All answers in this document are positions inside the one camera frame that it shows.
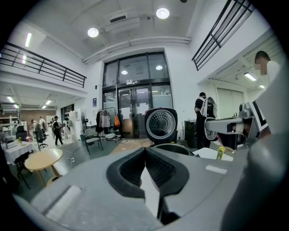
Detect black balcony railing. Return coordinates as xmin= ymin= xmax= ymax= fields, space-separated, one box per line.
xmin=0 ymin=42 xmax=87 ymax=88
xmin=191 ymin=0 xmax=256 ymax=71

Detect glass entrance door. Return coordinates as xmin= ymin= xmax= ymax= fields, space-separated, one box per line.
xmin=102 ymin=51 xmax=174 ymax=139

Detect clothes rack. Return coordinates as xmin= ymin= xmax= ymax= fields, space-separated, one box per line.
xmin=95 ymin=107 xmax=121 ymax=143

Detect black washing machine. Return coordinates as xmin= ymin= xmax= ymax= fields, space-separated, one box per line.
xmin=184 ymin=119 xmax=198 ymax=148

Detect flattened cardboard sheets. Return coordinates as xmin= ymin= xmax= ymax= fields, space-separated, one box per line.
xmin=110 ymin=139 xmax=154 ymax=155

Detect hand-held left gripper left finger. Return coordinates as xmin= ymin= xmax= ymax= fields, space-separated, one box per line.
xmin=28 ymin=147 xmax=163 ymax=231

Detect grey chair with black frame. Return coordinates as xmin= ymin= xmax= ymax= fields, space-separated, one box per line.
xmin=84 ymin=128 xmax=104 ymax=156

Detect ceiling air conditioner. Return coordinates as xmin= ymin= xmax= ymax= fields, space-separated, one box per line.
xmin=104 ymin=13 xmax=142 ymax=33

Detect white bag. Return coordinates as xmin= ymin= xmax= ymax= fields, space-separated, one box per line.
xmin=103 ymin=133 xmax=121 ymax=142

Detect dark metal pot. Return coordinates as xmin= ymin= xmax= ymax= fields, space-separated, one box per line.
xmin=153 ymin=143 xmax=192 ymax=156

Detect maroon rice cooker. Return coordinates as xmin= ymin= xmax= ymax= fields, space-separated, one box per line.
xmin=144 ymin=107 xmax=195 ymax=157

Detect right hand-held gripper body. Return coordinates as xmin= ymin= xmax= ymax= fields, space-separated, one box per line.
xmin=239 ymin=69 xmax=289 ymax=148

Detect yellow bottle with black cap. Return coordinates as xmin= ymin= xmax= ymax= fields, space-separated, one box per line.
xmin=216 ymin=145 xmax=226 ymax=160

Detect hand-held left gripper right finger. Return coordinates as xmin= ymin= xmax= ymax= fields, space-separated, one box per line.
xmin=145 ymin=147 xmax=234 ymax=226

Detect round wooden table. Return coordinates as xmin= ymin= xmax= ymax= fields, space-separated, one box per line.
xmin=24 ymin=148 xmax=64 ymax=187

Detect table with white cloth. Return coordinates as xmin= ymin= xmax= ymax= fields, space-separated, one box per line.
xmin=2 ymin=139 xmax=37 ymax=165

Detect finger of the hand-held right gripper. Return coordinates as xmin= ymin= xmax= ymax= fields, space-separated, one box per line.
xmin=204 ymin=116 xmax=245 ymax=135

